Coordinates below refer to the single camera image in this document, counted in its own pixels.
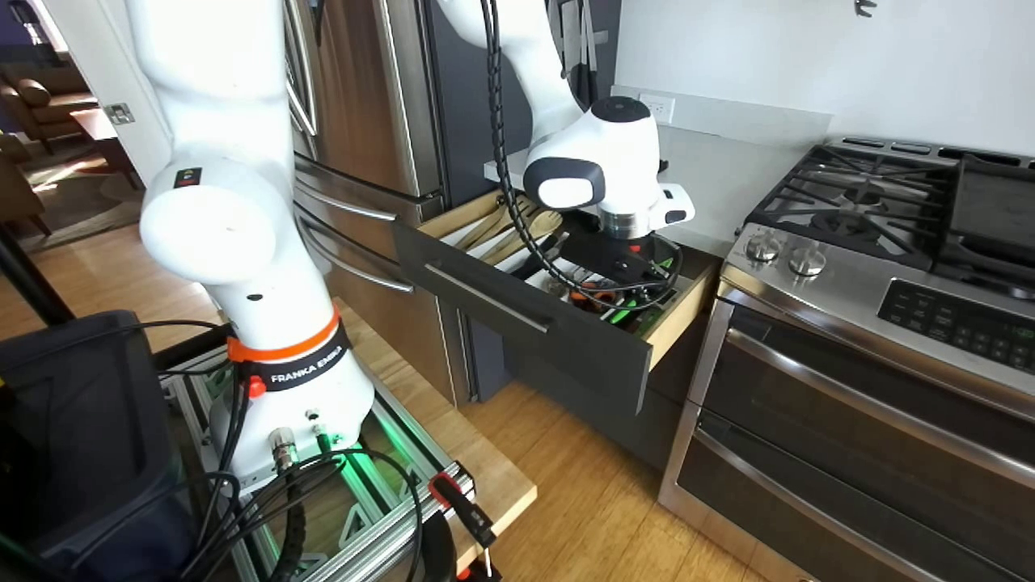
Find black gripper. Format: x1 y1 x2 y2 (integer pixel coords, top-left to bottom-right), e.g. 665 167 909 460
561 232 679 309

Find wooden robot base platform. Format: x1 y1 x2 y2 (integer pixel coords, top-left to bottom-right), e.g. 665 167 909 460
159 303 539 577

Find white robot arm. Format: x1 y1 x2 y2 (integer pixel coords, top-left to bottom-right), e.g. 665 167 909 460
125 0 697 488

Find white cutlery organizer tray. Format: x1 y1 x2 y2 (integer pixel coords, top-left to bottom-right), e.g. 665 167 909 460
523 220 692 338

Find wooden spoon in drawer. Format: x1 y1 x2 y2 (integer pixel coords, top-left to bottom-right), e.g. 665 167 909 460
456 199 562 264

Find grey kitchen drawer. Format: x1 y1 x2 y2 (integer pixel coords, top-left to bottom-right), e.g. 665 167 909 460
395 194 716 416

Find stainless steel gas stove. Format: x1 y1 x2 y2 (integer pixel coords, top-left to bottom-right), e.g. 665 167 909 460
661 137 1035 582

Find stainless steel refrigerator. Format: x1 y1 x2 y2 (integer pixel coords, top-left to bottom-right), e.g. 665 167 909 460
283 0 465 401

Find green handled utensil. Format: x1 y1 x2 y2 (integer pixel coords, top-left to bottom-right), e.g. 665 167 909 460
603 303 661 333

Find orange handled scissors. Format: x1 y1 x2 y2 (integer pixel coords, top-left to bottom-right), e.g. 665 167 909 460
566 289 619 313

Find aluminium extrusion frame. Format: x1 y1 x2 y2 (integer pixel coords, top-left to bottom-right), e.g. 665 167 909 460
163 355 475 582

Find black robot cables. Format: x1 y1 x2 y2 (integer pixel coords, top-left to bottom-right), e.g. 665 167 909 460
176 354 435 582

